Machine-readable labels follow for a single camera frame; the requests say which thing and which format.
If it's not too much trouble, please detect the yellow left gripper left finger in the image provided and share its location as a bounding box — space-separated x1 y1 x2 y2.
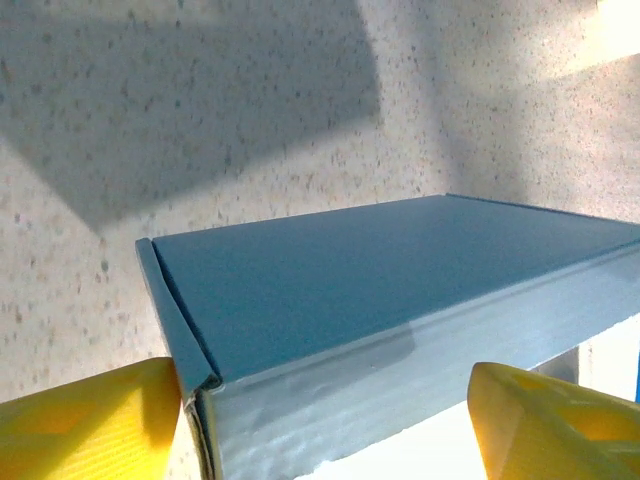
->
0 356 182 480

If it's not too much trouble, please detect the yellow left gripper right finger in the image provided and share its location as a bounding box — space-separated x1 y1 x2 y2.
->
466 361 640 480

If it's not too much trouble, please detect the white cardboard paper box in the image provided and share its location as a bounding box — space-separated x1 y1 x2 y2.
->
134 193 640 480

